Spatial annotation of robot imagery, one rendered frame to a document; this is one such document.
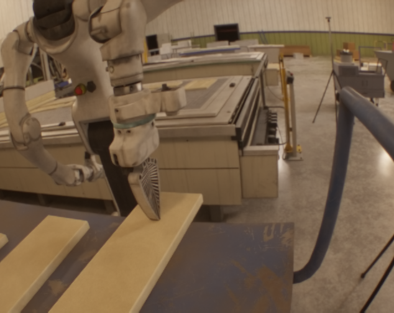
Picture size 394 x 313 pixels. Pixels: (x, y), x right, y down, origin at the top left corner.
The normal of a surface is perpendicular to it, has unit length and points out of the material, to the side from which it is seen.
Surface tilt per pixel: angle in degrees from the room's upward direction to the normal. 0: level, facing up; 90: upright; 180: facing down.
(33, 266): 0
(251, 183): 90
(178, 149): 90
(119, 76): 91
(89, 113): 100
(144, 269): 0
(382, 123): 36
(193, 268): 0
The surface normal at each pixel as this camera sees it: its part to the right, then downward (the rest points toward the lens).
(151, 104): -0.07, 0.39
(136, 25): 0.89, 0.24
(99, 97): -0.13, 0.64
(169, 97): -0.29, 0.40
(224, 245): -0.13, -0.92
